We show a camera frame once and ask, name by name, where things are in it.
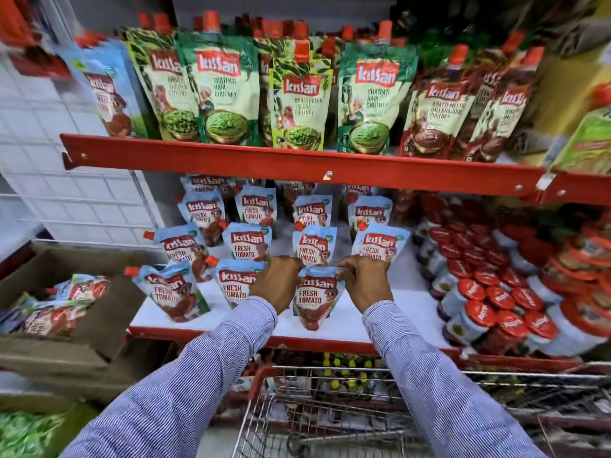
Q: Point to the red metal shelf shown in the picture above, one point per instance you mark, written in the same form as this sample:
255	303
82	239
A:
286	164

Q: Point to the pile of pouches in carton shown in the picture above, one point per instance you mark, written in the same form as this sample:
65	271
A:
57	310

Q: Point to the blue tomato sauce pouch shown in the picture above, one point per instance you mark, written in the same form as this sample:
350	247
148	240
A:
315	298

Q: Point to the brown cardboard box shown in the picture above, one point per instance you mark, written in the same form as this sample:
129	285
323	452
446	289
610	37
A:
110	324

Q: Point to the brown chutney pouch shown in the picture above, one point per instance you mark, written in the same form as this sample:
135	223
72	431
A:
487	85
506	114
437	114

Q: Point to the person's right fingers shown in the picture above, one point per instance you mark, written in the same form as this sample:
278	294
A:
349	271

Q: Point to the row of green chutney pouches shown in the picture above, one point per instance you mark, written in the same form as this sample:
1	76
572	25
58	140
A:
229	90

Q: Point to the pile of green packets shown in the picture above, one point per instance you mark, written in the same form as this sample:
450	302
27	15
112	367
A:
26	434

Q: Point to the group of orange-label white jars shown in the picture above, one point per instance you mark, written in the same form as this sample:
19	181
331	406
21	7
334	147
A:
573	290

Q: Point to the group of yellow-capped bottles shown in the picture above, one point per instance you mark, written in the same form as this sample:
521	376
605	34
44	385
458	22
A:
346	372

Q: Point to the person's right hand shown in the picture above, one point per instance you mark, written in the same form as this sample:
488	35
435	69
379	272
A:
370	283

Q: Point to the person's right forearm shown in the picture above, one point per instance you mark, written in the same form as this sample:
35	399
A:
429	391

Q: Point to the white shelf with red edge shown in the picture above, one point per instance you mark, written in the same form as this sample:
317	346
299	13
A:
405	300

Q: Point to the person's left hand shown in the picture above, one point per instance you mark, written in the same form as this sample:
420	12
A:
274	281

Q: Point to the rows of blue sauce packs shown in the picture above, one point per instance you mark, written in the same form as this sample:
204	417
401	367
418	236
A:
246	240

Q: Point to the large blue ketchup pouch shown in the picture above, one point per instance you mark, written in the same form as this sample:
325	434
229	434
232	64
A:
112	95

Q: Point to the green food packet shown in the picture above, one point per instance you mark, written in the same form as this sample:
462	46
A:
585	143

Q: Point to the red shelf section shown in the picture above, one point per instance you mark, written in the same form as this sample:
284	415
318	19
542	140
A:
577	188

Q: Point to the group of red-lid jars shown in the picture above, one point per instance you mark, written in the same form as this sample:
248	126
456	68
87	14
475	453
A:
472	290

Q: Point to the person's left fingers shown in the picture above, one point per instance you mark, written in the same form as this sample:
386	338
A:
292	269

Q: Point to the person's left forearm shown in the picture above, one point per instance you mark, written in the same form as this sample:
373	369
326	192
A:
191	381

